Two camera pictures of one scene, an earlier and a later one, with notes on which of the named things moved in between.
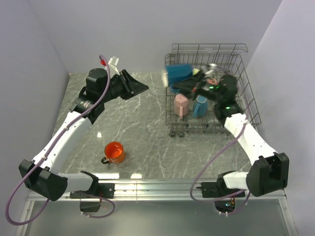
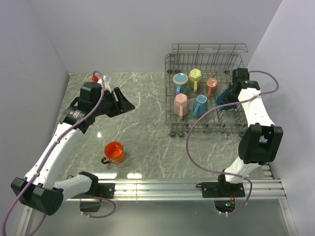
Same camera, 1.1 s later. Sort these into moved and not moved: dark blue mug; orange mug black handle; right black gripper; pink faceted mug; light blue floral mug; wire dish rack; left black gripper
Moved: dark blue mug; right black gripper; left black gripper
Not moved: light blue floral mug; pink faceted mug; wire dish rack; orange mug black handle
